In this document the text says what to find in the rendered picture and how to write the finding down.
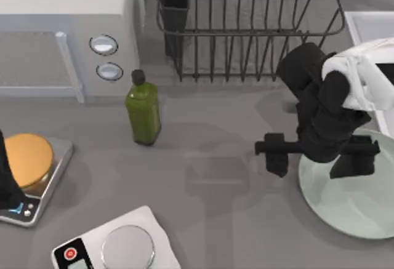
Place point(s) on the white kitchen scale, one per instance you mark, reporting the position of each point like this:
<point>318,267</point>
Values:
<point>144,223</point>

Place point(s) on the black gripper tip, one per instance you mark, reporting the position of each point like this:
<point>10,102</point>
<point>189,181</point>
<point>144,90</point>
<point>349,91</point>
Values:
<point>6,176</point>

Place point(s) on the small round microwave knob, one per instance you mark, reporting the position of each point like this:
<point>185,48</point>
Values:
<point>109,71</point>

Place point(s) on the large round microwave knob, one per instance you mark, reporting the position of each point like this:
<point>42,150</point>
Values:
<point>103,45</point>

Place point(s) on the green bottle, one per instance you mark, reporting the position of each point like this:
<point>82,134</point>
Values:
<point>144,115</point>

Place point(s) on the orange round tin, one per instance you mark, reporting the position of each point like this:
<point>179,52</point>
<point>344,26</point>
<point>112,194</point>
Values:
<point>29,158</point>

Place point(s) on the silver kitchen scale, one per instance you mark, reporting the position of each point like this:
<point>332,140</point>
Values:
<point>52,176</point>

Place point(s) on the pale green plate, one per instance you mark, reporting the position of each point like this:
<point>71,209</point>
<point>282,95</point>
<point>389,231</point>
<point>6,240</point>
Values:
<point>344,201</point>

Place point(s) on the pale microwave oven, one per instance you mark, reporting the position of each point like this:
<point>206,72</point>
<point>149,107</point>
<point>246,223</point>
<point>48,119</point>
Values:
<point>129,1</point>

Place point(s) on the black cutlery holder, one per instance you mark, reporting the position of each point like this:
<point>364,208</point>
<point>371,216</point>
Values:
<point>174,1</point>

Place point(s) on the microwave glass door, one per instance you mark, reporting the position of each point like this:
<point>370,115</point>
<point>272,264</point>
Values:
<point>27,59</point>

